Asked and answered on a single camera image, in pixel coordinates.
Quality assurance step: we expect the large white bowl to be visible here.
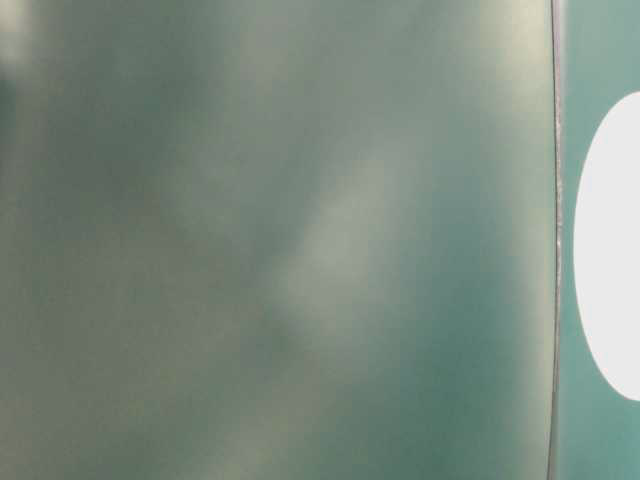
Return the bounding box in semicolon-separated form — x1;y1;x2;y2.
573;93;639;400

